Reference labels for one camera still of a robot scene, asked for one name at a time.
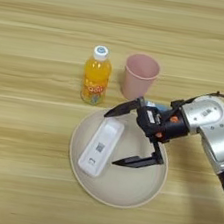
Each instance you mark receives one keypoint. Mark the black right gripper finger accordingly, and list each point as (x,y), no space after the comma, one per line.
(137,161)
(126,107)

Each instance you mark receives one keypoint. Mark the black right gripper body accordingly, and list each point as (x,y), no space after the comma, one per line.
(172,127)

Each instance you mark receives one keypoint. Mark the beige round plate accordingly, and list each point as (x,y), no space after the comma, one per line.
(123,186)

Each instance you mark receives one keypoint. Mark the white rectangular device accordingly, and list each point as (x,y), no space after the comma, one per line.
(100,146)

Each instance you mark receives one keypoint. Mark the orange juice bottle white cap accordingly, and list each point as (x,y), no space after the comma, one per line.
(96,74)

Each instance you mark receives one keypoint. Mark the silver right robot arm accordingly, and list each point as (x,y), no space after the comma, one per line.
(214,138)

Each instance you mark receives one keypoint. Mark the small black box white label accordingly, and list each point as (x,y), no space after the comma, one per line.
(148,119)

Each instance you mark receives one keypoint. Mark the pink plastic cup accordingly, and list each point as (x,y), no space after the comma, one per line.
(138,84)

